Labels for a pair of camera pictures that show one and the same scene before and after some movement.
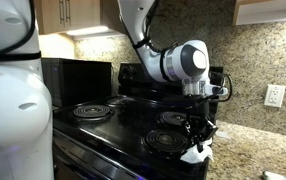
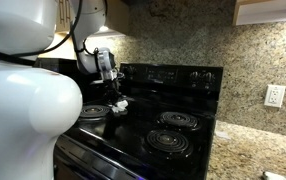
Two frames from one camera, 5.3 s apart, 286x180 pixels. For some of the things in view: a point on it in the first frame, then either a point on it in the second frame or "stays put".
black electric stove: [143, 133] stays put
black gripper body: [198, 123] -> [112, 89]
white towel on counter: [269, 175] stays put
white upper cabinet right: [265, 11] stays put
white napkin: [192, 154] -> [119, 106]
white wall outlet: [274, 95] stays put
